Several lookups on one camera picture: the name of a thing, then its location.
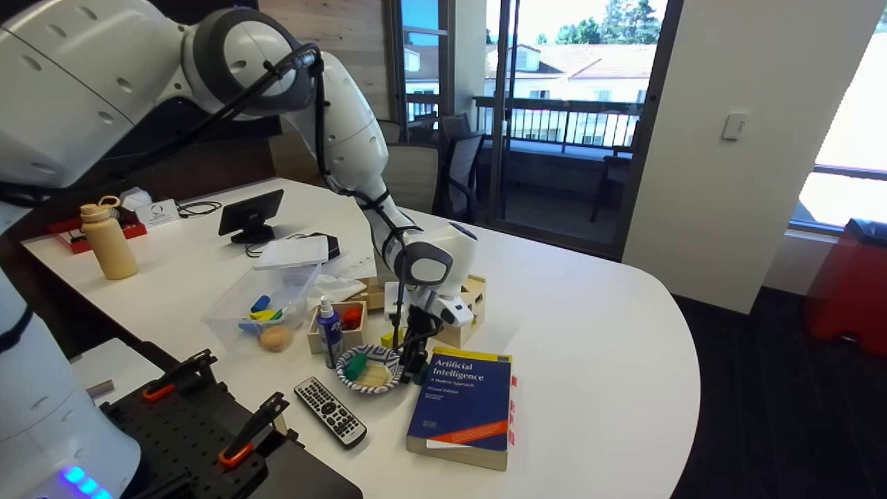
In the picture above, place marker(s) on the red block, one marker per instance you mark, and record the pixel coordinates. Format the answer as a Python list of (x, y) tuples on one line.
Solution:
[(349, 316)]

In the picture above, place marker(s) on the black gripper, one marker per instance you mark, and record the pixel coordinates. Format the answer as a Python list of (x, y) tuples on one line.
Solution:
[(417, 320)]

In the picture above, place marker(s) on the beige water bottle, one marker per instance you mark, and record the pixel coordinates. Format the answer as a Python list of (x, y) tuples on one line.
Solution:
[(111, 244)]

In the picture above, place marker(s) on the black office chair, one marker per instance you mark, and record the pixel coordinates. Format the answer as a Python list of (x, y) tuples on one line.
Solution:
[(461, 176)]

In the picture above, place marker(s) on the blue hardcover book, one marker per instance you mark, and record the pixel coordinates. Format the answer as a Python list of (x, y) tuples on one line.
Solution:
[(461, 406)]

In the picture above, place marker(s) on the white wall light switch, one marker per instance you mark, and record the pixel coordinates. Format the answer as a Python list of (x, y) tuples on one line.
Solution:
[(736, 126)]

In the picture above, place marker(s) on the blue and yellow toy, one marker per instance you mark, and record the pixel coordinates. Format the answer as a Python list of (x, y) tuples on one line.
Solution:
[(264, 309)]

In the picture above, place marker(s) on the black tablet device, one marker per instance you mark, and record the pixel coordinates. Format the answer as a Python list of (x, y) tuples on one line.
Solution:
[(251, 212)]

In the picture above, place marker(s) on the clear plastic container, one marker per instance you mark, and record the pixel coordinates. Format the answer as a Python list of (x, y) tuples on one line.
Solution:
[(230, 315)]

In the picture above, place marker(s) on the wooden shape sorter cube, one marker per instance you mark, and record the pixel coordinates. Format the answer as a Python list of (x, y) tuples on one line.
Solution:
[(471, 320)]

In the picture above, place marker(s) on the balcony metal railing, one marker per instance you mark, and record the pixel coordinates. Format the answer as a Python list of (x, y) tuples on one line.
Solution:
[(554, 126)]

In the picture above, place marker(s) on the small white box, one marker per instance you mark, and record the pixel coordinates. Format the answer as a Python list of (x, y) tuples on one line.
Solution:
[(152, 209)]

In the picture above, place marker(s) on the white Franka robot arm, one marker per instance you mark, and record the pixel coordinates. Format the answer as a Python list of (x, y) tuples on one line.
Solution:
[(91, 73)]

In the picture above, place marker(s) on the black mounting plate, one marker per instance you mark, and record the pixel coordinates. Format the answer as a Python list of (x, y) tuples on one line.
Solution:
[(183, 434)]

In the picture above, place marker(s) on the grey remote control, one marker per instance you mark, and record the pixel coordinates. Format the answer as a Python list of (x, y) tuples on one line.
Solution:
[(331, 413)]

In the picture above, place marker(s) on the yellow triangle block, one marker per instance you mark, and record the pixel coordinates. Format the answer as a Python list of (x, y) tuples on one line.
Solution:
[(389, 340)]

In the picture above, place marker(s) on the round wooden egg block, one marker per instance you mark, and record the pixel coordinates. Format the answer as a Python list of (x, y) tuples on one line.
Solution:
[(276, 340)]

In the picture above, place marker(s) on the grey mesh office chair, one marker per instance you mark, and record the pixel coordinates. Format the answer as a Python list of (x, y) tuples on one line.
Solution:
[(417, 182)]

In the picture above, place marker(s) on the flat red tray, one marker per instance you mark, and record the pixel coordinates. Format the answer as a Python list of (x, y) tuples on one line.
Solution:
[(73, 240)]

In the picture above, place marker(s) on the green cylinder block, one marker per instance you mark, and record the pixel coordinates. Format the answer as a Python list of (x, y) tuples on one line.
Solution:
[(352, 369)]

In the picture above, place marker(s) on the white paper sheets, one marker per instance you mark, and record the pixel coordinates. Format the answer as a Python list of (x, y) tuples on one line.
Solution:
[(291, 249)]

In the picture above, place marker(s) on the blue patterned paper bowl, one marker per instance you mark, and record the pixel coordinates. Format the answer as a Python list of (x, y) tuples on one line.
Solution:
[(389, 381)]

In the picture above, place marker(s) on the flat wooden tray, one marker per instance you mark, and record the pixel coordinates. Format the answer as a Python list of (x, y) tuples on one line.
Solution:
[(374, 295)]

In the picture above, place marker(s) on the red cabinet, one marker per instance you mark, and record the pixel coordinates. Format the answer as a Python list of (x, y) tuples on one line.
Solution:
[(849, 292)]

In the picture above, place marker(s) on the small open wooden box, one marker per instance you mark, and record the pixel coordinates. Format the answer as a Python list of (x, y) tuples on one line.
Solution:
[(355, 334)]

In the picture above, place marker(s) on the black orange clamp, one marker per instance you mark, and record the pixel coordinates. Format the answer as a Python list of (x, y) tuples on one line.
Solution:
[(180, 374), (252, 430)]

